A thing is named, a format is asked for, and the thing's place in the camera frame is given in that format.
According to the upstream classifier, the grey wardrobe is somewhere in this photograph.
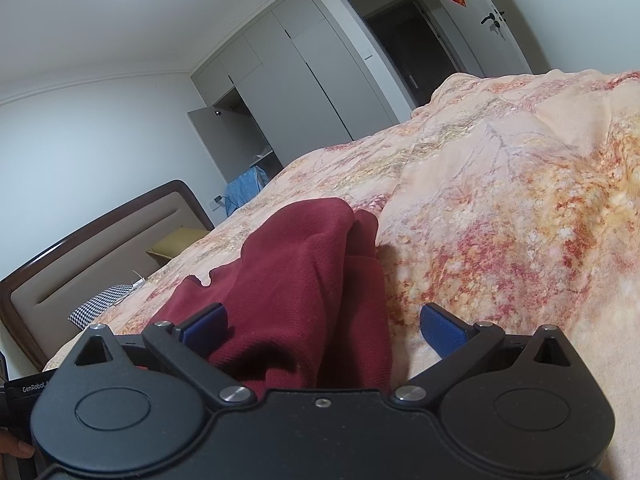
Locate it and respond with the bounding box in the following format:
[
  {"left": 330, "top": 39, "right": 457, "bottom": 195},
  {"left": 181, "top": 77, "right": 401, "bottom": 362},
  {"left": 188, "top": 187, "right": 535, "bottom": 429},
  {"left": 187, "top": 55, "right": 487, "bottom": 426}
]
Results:
[{"left": 187, "top": 0, "right": 417, "bottom": 187}]

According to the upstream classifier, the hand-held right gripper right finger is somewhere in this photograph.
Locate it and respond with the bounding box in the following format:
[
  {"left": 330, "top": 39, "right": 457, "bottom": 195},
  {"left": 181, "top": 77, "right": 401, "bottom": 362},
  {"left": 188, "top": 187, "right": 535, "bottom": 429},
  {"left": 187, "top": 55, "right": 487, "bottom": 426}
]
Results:
[{"left": 392, "top": 302, "right": 572, "bottom": 406}]

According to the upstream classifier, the olive pillow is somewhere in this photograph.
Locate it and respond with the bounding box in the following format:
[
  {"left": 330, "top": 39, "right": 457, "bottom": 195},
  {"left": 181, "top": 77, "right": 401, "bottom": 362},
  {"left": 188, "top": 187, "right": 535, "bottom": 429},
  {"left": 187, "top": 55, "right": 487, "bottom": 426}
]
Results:
[{"left": 146, "top": 227, "right": 209, "bottom": 261}]

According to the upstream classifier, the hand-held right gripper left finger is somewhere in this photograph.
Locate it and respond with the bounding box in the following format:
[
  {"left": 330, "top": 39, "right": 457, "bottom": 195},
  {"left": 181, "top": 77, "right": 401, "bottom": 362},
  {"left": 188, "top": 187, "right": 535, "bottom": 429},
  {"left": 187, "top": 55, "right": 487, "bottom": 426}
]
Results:
[{"left": 70, "top": 302, "right": 254, "bottom": 406}]

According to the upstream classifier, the blue garment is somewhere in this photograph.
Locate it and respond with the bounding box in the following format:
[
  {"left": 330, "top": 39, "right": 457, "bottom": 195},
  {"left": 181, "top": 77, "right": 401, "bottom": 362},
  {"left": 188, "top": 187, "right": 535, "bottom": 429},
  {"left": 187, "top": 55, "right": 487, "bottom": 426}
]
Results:
[{"left": 225, "top": 166, "right": 269, "bottom": 217}]

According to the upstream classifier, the black door handle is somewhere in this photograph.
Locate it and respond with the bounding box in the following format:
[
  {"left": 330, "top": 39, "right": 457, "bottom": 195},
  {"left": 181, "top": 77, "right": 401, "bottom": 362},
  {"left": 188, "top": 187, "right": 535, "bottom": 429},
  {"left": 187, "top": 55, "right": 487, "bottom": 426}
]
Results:
[{"left": 480, "top": 9, "right": 509, "bottom": 36}]

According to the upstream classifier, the brown padded headboard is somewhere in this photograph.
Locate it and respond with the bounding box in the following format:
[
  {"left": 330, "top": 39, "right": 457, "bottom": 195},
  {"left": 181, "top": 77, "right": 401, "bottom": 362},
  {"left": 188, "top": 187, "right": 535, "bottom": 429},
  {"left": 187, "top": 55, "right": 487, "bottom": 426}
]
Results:
[{"left": 0, "top": 180, "right": 214, "bottom": 373}]

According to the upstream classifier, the dark red shirt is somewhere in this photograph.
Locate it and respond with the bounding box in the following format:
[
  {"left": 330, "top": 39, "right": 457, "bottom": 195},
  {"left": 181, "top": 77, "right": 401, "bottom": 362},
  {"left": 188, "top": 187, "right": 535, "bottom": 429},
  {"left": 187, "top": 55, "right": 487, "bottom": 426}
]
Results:
[{"left": 147, "top": 197, "right": 394, "bottom": 392}]

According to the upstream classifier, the houndstooth pillow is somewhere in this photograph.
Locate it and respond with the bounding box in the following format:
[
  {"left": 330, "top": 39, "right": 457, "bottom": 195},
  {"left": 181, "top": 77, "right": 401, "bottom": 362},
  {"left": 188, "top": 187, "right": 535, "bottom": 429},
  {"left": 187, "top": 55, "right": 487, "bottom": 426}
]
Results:
[{"left": 67, "top": 284, "right": 134, "bottom": 331}]

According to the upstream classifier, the person's left hand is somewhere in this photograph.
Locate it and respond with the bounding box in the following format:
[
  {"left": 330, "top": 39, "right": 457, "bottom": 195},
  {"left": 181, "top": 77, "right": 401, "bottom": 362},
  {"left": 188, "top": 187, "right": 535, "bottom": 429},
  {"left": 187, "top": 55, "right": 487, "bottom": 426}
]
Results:
[{"left": 0, "top": 431, "right": 36, "bottom": 460}]

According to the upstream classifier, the bed with floral quilt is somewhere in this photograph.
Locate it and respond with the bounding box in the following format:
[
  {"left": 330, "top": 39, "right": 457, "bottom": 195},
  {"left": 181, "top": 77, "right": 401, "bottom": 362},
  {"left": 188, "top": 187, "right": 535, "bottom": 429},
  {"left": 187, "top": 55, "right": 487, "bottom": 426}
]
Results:
[{"left": 42, "top": 70, "right": 640, "bottom": 480}]

